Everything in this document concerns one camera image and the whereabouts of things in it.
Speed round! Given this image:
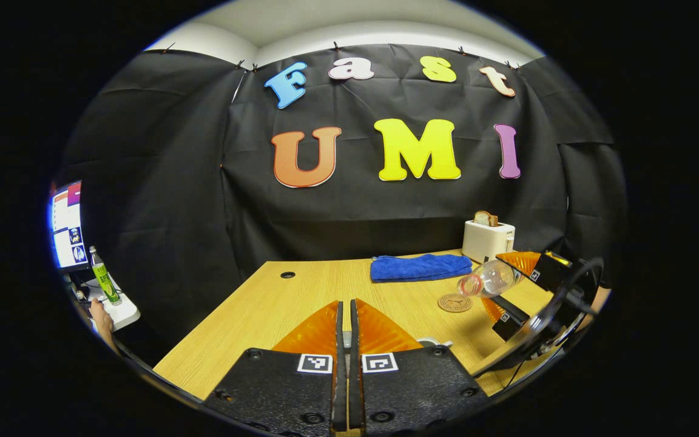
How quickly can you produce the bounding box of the computer monitor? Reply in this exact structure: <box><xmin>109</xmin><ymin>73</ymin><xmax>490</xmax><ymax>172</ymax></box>
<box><xmin>49</xmin><ymin>181</ymin><xmax>89</xmax><ymax>271</ymax></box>

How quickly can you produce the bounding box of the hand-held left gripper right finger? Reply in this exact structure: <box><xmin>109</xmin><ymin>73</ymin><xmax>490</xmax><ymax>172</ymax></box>
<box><xmin>349</xmin><ymin>299</ymin><xmax>490</xmax><ymax>437</ymax></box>

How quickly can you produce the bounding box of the green drink bottle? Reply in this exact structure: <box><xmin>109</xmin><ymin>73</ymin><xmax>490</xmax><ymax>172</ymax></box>
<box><xmin>89</xmin><ymin>246</ymin><xmax>123</xmax><ymax>306</ymax></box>

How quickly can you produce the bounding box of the white toaster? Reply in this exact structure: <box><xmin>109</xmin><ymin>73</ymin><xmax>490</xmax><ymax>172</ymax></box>
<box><xmin>462</xmin><ymin>220</ymin><xmax>516</xmax><ymax>264</ymax></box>

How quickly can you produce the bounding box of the blue folded towel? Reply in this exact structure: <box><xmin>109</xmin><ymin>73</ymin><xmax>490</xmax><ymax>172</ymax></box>
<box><xmin>370</xmin><ymin>254</ymin><xmax>473</xmax><ymax>283</ymax></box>

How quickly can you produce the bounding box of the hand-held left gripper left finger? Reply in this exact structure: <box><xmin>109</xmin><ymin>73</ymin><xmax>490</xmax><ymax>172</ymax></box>
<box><xmin>203</xmin><ymin>300</ymin><xmax>348</xmax><ymax>437</ymax></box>

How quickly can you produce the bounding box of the clear plastic water bottle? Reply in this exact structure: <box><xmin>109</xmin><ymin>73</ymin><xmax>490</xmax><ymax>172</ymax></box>
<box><xmin>457</xmin><ymin>259</ymin><xmax>523</xmax><ymax>298</ymax></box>

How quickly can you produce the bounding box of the white side table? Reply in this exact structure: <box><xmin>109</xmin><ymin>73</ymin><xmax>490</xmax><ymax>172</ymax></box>
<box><xmin>79</xmin><ymin>276</ymin><xmax>141</xmax><ymax>331</ymax></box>

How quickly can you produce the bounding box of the round wooden coaster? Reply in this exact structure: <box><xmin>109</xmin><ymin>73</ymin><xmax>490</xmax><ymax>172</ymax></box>
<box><xmin>437</xmin><ymin>293</ymin><xmax>473</xmax><ymax>313</ymax></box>

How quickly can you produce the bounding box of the black backdrop cloth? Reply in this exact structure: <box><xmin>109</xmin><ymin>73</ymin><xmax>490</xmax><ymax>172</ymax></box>
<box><xmin>55</xmin><ymin>44</ymin><xmax>628</xmax><ymax>365</ymax></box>

